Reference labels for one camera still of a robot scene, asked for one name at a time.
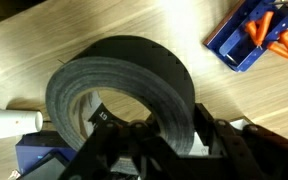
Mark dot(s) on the blue box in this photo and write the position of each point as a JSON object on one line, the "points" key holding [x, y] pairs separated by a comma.
{"points": [[34, 146]]}

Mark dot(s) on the blue hex key holder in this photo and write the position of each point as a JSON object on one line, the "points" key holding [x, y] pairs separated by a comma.
{"points": [[240, 50]]}

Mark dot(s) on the white paper roll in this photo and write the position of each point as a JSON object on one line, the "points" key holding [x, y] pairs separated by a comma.
{"points": [[14, 123]]}

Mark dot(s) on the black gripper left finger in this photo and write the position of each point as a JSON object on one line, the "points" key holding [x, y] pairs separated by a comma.
{"points": [[124, 156]]}

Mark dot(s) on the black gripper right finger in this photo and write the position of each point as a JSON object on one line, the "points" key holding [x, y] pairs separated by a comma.
{"points": [[244, 153]]}

